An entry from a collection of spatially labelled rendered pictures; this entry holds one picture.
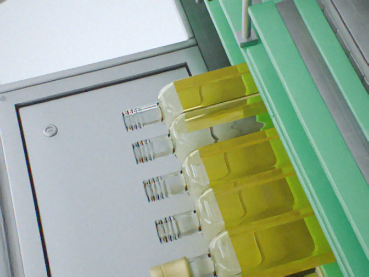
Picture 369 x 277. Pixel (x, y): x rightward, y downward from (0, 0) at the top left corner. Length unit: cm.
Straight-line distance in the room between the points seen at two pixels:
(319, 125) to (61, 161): 45
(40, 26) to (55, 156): 27
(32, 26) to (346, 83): 63
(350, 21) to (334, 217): 22
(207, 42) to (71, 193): 38
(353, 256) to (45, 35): 68
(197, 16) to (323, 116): 55
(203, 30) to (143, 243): 44
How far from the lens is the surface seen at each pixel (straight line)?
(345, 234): 80
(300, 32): 87
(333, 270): 89
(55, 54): 123
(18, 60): 123
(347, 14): 87
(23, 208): 106
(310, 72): 83
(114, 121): 112
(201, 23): 129
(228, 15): 102
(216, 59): 123
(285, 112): 88
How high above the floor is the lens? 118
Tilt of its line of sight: 7 degrees down
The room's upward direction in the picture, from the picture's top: 105 degrees counter-clockwise
